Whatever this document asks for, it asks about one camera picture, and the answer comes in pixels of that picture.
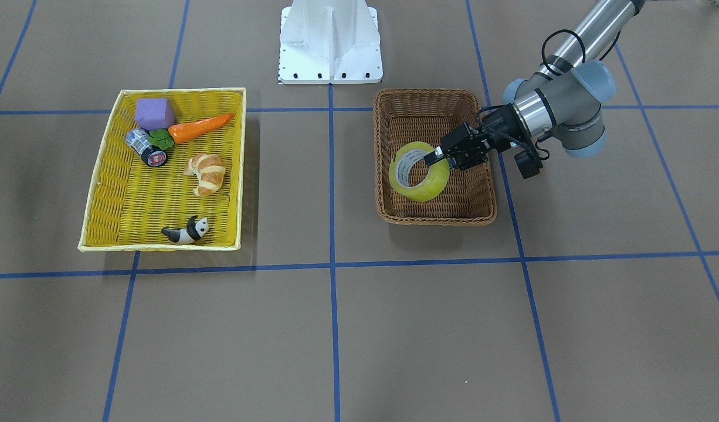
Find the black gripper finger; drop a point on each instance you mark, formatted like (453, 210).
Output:
(436, 156)

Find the yellow-green tape roll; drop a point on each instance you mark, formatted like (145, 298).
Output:
(410, 177)

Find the brown wicker basket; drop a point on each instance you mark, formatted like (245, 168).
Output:
(407, 115)

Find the yellow woven basket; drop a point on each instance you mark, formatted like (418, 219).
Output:
(129, 202)

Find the toy croissant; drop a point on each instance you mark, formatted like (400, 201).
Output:
(210, 171)

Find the toy panda figure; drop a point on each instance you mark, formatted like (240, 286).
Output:
(194, 230)

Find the orange toy carrot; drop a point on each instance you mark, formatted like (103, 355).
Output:
(175, 134)

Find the purple foam cube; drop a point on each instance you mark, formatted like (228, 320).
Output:
(154, 113)

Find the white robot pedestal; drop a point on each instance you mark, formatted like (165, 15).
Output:
(329, 42)

